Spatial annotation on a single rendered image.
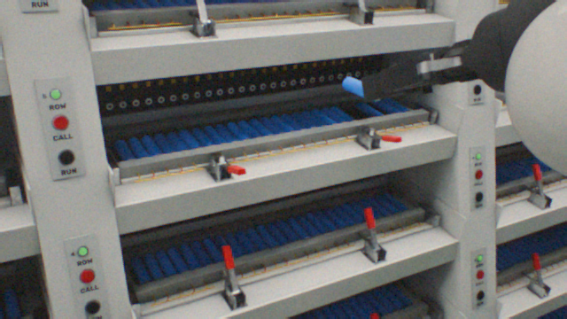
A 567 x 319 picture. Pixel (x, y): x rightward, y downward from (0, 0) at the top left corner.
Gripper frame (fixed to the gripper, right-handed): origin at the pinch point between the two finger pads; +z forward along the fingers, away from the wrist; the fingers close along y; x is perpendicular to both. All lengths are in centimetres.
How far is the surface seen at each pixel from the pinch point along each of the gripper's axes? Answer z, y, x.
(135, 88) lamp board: 33.4, 22.6, -7.7
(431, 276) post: 35, -30, 36
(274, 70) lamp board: 33.8, -1.9, -8.0
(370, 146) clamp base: 21.7, -10.8, 7.8
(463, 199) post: 24.3, -30.8, 20.7
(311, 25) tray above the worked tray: 20.4, -2.9, -12.3
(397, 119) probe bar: 25.4, -19.9, 4.1
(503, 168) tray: 38, -57, 19
